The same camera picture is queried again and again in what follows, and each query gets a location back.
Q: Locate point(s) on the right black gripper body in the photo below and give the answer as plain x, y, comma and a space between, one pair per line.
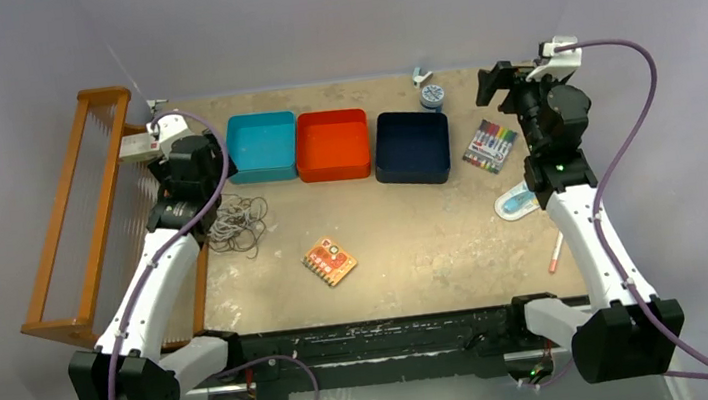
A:
526, 100

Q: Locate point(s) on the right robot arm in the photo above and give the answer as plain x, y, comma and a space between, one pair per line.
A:
627, 331

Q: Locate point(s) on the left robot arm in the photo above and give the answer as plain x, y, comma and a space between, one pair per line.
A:
126, 362

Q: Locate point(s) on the colour marker pack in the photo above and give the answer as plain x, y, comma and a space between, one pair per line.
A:
490, 146

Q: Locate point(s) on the blue white tape roll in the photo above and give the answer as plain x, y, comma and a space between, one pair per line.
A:
432, 98

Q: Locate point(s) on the small grey clip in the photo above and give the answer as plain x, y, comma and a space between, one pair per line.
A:
420, 77

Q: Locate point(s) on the blue packaged tool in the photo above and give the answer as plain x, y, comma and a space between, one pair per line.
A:
517, 203

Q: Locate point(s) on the dark blue plastic bin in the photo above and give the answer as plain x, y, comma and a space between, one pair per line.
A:
412, 148

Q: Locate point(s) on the pink white pen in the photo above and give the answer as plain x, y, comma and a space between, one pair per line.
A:
553, 263

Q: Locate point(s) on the orange plastic bin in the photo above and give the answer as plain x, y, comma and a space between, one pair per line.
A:
333, 145

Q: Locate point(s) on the teal plastic bin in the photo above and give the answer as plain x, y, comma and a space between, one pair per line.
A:
262, 147

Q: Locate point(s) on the white red small box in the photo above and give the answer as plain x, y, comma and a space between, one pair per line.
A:
138, 148

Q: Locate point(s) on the wooden rack shelf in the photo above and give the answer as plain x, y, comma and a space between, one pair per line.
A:
96, 224

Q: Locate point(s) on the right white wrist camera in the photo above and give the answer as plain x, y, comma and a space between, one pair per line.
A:
557, 59

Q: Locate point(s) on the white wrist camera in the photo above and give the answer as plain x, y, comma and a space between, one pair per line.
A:
168, 130
557, 59

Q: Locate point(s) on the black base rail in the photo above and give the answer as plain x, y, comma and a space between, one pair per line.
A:
491, 330

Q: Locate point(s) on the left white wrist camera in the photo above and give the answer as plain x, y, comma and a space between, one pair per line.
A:
168, 130

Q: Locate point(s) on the aluminium frame rail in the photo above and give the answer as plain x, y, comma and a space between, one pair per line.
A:
339, 376

